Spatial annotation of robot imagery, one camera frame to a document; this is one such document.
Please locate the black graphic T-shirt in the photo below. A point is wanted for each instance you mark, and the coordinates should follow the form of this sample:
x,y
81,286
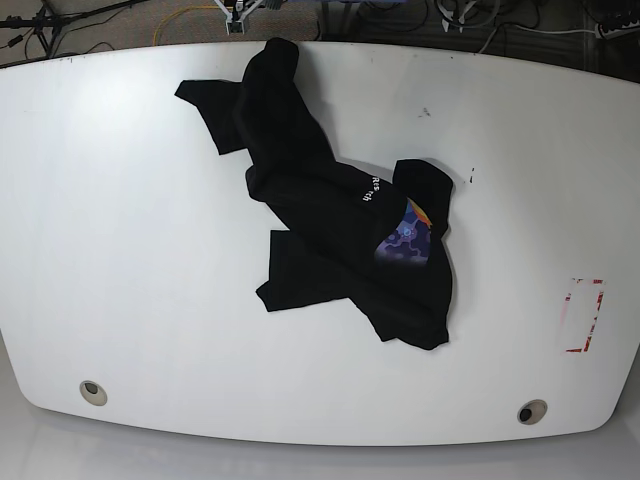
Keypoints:
x,y
347,234

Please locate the red tape rectangle marking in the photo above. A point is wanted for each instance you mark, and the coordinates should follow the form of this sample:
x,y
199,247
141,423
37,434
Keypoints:
x,y
579,315

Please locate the black tripod stand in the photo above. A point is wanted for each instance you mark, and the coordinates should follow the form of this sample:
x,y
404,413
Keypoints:
x,y
47,24

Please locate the white power strip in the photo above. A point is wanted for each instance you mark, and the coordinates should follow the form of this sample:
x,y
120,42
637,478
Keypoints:
x,y
619,25

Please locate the aluminium frame foot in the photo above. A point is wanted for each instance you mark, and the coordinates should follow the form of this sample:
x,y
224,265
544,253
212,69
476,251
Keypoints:
x,y
237,13

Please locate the right table cable grommet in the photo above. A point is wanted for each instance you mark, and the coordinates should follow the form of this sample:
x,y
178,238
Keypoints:
x,y
532,412

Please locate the table cable grommet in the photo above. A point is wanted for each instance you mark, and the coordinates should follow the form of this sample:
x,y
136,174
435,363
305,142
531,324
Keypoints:
x,y
532,412
93,393

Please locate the left table cable grommet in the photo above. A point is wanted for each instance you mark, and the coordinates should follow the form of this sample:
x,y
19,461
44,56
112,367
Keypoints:
x,y
93,393

